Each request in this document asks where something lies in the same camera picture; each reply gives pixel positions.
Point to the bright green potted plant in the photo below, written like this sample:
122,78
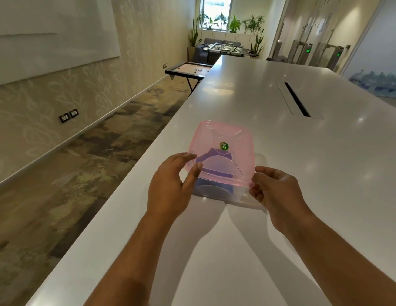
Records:
234,24

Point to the person's right fingers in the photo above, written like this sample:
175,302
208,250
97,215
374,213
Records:
260,180

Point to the person's right forearm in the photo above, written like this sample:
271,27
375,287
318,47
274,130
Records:
338,267

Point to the window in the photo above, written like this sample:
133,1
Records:
217,9

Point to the person's right hand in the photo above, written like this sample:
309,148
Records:
281,197

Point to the green leafy potted plant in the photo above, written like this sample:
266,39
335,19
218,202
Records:
202,17

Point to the person's left thumb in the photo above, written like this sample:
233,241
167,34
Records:
193,175

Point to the grey turnstile gate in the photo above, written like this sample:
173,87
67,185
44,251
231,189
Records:
333,55
301,52

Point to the white wall board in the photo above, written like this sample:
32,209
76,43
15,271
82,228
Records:
51,31

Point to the bushy palm potted plant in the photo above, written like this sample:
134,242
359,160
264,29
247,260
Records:
253,23

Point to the green palm potted plant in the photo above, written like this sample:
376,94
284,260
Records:
221,20

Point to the blue plastic bowl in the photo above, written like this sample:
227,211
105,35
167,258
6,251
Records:
214,187

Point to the clear plastic container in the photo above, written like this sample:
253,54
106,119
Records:
260,159

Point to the white low cabinet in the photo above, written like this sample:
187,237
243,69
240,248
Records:
239,37

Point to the tall snake plant in pot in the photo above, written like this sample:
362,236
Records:
193,38

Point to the pink translucent plastic lid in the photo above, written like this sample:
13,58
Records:
222,133

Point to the carrom board on stand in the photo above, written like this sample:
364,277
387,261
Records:
188,69

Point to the person's left forearm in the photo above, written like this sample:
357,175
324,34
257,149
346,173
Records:
137,261

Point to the person's left hand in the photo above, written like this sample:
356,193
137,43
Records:
166,191

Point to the foosball table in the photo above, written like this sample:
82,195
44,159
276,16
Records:
225,49

